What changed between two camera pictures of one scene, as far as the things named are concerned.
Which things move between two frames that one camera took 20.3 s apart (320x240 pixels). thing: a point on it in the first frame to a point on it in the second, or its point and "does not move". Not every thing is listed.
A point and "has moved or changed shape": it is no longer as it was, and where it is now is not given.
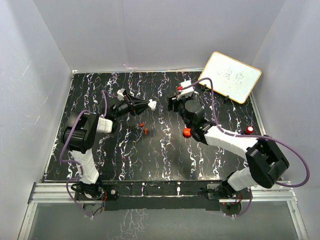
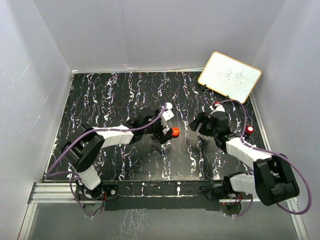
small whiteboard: [233, 79] does not move
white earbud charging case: [152, 104] has moved or changed shape
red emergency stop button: [249, 129] does not move
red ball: [187, 132] to [176, 131]
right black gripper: [173, 103] to [201, 118]
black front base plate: [154, 195] does not move
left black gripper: [136, 106] to [165, 137]
